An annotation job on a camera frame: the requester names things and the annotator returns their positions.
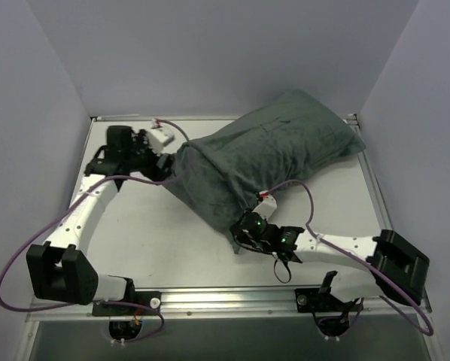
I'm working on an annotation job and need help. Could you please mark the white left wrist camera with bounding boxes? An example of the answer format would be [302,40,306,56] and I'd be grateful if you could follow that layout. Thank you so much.
[146,120,175,153]

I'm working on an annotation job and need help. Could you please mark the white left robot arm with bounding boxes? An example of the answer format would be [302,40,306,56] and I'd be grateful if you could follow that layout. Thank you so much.
[26,120,175,315]

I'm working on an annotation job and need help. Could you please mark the black loop strap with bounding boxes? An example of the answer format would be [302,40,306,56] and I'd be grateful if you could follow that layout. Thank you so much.
[272,255,293,284]

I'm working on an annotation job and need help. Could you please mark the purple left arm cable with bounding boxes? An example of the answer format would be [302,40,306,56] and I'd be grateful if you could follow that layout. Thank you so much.
[0,118,192,342]

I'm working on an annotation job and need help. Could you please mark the aluminium right side rail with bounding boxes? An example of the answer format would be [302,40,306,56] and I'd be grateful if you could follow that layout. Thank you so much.
[347,114,391,226]

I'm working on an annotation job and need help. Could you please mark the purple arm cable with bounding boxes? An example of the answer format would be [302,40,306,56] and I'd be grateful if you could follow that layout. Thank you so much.
[262,179,435,338]
[0,118,192,342]

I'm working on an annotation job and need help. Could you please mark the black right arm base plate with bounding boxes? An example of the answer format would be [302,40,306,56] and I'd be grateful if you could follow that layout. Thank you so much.
[294,288,360,314]

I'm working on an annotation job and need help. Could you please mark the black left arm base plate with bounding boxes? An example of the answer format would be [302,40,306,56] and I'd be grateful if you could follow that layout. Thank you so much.
[92,290,162,317]

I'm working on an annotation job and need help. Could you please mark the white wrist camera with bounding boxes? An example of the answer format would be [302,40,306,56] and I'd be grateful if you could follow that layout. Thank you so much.
[146,120,175,153]
[253,191,277,220]

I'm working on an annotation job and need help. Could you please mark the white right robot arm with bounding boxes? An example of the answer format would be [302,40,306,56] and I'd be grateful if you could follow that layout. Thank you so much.
[230,211,430,311]

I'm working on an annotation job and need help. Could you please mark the aluminium front frame rail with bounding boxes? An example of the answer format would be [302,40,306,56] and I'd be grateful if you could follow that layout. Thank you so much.
[25,280,433,320]

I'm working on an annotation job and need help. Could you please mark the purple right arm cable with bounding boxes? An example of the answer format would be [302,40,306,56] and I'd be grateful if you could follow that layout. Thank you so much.
[262,179,435,338]

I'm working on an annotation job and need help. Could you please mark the dark green pillowcase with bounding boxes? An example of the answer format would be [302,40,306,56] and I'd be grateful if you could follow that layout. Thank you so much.
[164,90,366,241]

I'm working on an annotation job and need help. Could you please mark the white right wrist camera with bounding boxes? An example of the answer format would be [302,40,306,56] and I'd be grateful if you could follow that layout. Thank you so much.
[253,191,277,220]

